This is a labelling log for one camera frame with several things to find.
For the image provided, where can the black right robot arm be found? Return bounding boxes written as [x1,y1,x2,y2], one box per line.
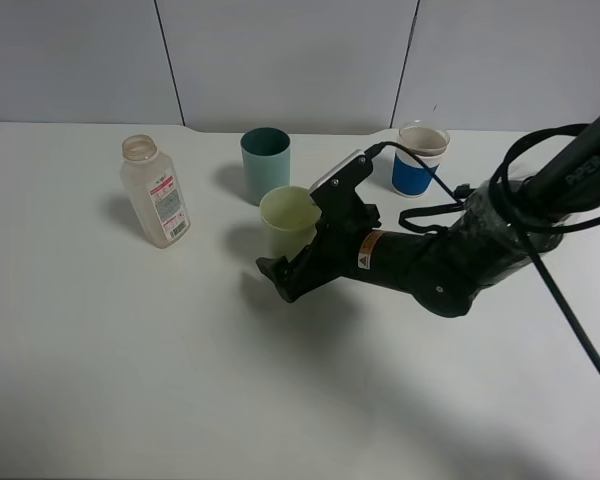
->
[256,116,600,318]

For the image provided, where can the clear plastic drink bottle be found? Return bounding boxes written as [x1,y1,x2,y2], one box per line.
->
[120,134,191,248]

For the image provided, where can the teal plastic cup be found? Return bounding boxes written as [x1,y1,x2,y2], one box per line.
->
[240,127,291,205]

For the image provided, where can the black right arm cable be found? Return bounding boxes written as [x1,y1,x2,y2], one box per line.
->
[364,123,600,407]

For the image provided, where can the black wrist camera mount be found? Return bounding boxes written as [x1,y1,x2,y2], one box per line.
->
[309,150,381,234]

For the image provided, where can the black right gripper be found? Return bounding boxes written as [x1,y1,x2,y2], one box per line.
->
[256,219,368,303]

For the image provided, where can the pale green plastic cup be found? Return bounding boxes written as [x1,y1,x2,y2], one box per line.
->
[260,186,322,261]

